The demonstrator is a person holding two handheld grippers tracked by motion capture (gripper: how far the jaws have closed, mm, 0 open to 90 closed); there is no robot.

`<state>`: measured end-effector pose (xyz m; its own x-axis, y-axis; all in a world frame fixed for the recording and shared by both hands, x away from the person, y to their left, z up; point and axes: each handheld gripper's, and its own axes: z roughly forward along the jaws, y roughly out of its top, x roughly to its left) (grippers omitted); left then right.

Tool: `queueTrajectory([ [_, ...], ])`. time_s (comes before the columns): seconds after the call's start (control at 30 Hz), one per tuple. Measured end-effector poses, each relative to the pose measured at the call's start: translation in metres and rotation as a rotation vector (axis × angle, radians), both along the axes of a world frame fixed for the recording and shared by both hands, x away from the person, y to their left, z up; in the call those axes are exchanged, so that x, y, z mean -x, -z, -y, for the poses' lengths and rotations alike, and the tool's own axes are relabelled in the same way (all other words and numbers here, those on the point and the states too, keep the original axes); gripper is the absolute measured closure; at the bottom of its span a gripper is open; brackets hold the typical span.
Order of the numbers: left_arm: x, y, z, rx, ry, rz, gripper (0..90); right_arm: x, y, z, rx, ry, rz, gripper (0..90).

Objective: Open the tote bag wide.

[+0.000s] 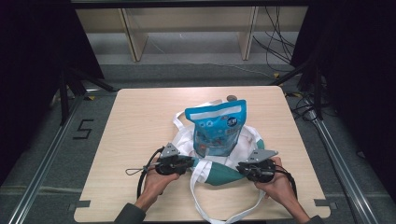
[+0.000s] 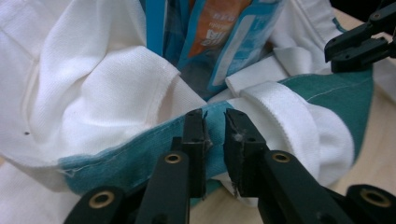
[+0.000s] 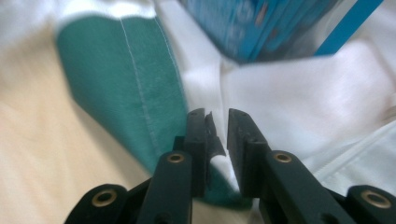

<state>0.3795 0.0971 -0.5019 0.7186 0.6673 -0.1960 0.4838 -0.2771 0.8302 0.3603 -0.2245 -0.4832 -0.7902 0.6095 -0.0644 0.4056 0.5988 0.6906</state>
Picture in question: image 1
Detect black floor cables by rail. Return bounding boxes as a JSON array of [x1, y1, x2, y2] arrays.
[[285, 91, 322, 121]]

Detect aluminium floor rail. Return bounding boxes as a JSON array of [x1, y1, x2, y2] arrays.
[[7, 92, 86, 224], [306, 110, 380, 224]]

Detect white tote bag coloured blobs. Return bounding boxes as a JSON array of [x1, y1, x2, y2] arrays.
[[172, 99, 266, 224]]

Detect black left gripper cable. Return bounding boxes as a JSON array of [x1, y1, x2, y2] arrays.
[[136, 146, 165, 200]]

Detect dark curtain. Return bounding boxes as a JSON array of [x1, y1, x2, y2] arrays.
[[0, 0, 105, 186], [290, 0, 396, 202]]

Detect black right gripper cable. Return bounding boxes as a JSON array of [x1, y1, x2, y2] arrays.
[[273, 163, 299, 201]]

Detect bundle of black cables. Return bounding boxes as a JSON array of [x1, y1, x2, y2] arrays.
[[252, 6, 297, 73]]

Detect light wooden shelf unit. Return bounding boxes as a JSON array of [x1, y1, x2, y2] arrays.
[[74, 6, 309, 63]]

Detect black metal stand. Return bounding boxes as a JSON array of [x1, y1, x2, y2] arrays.
[[58, 66, 117, 126], [269, 59, 325, 121]]

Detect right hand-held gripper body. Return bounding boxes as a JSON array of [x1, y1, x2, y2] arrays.
[[237, 148, 279, 184]]

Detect grey tape strip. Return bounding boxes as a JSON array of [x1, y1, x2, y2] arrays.
[[313, 199, 338, 210], [68, 200, 92, 213]]

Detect thin grey wire loop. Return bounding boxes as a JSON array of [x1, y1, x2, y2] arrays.
[[125, 165, 157, 177]]

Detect person's right hand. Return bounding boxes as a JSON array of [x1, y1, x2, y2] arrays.
[[254, 156, 296, 208]]

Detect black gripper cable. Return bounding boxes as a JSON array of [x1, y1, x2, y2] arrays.
[[273, 163, 299, 201], [136, 146, 165, 200]]

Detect person's left hand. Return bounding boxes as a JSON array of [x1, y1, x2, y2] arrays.
[[134, 163, 181, 213]]

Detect black overhead bar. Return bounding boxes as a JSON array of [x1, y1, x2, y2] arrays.
[[69, 0, 312, 9]]

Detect blue snack pouch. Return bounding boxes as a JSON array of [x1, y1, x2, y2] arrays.
[[184, 99, 248, 159]]

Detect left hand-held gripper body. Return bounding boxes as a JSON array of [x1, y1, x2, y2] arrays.
[[154, 142, 191, 176]]

